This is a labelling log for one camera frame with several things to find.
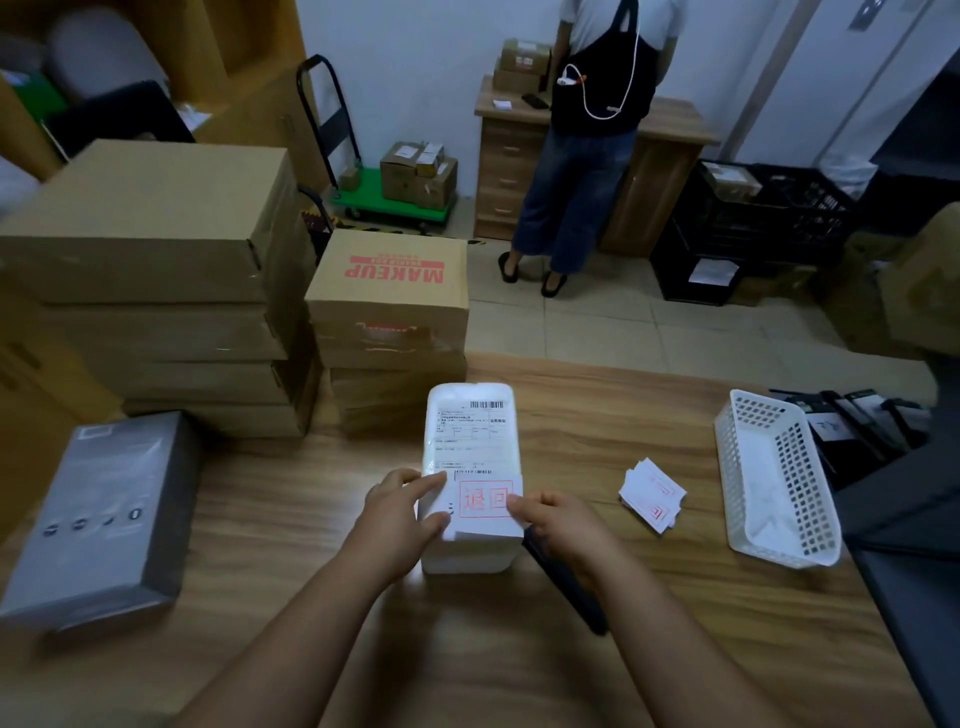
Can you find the person's left hand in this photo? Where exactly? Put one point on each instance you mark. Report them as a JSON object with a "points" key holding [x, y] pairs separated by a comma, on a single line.
{"points": [[394, 532]]}

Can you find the person's right hand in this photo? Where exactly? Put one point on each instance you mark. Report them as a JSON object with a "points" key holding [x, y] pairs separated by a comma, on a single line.
{"points": [[574, 536]]}

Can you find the black handheld scanner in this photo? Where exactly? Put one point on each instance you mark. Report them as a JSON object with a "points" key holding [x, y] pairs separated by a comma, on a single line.
{"points": [[577, 600]]}

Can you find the stack of white stickers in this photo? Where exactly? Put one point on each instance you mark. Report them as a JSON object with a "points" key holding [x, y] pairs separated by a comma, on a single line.
{"points": [[652, 495]]}

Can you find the red stamped white sticker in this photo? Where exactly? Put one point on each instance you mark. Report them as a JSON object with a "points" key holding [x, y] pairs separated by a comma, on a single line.
{"points": [[484, 506]]}

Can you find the white foam parcel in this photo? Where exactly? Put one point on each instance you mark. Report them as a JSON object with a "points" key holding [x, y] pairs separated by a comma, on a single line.
{"points": [[472, 435]]}

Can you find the red printed cardboard box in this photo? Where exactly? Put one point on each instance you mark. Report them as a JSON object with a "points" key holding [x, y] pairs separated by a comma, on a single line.
{"points": [[382, 277]]}

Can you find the person's right forearm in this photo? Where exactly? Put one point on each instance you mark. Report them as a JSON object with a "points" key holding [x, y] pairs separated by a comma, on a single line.
{"points": [[675, 660]]}

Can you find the person's left forearm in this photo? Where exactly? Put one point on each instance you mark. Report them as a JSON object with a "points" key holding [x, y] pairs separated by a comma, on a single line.
{"points": [[292, 652]]}

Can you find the medium taped cardboard box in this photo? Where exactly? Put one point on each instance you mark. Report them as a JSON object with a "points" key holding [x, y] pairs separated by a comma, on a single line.
{"points": [[424, 187]]}

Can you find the tiny cardboard box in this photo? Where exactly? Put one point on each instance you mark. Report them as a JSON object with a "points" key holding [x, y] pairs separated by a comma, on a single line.
{"points": [[349, 178]]}

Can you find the small yellowish cardboard box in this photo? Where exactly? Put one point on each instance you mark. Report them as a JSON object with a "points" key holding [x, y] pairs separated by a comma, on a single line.
{"points": [[429, 157]]}

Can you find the small labelled cardboard box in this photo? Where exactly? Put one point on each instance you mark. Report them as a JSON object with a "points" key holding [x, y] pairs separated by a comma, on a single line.
{"points": [[397, 154]]}

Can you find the stack of large cardboard boxes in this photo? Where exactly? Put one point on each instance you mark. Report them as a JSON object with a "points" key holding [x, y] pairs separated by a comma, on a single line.
{"points": [[255, 97]]}

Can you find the stack of small cardboard boxes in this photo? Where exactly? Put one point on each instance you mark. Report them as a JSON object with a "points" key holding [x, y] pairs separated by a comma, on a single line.
{"points": [[521, 64]]}

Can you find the white perforated plastic tray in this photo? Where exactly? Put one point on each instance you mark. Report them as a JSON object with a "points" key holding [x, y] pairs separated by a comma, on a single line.
{"points": [[765, 480]]}

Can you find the black plastic crates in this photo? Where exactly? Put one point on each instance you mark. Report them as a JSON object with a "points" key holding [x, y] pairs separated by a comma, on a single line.
{"points": [[675, 285]]}

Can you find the black scanners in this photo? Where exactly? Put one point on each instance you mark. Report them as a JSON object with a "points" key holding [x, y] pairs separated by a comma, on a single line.
{"points": [[825, 435]]}

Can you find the black flat device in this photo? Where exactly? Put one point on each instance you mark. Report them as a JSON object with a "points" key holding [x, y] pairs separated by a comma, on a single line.
{"points": [[855, 420], [881, 412], [907, 420]]}

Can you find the green platform trolley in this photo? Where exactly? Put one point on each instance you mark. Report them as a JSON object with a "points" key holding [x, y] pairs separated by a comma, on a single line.
{"points": [[390, 206]]}

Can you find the black plastic crate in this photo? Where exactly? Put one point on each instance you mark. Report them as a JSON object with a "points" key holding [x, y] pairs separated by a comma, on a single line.
{"points": [[705, 225], [810, 217]]}

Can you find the dark metal shelf rack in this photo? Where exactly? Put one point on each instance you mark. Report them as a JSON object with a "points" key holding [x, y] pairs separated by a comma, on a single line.
{"points": [[922, 165], [907, 600]]}

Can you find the wooden drawer desk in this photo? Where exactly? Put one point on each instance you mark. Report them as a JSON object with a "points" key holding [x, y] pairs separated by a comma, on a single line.
{"points": [[660, 195]]}

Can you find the small black phone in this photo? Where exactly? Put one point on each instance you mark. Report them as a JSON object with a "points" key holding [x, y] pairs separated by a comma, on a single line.
{"points": [[535, 100]]}

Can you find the white plastic bag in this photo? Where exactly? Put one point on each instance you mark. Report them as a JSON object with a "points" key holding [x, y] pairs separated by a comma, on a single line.
{"points": [[847, 172]]}

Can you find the black office chair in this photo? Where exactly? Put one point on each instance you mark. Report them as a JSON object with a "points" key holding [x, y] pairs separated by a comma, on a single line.
{"points": [[120, 112]]}

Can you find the white standing air conditioner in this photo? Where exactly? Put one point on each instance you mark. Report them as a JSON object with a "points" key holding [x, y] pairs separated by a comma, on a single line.
{"points": [[825, 75]]}

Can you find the grey soft parcel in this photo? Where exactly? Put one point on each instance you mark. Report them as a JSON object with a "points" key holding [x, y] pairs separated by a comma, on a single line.
{"points": [[105, 49]]}

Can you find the small green packet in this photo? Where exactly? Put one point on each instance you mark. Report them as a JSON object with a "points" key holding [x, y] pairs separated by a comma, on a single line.
{"points": [[34, 94]]}

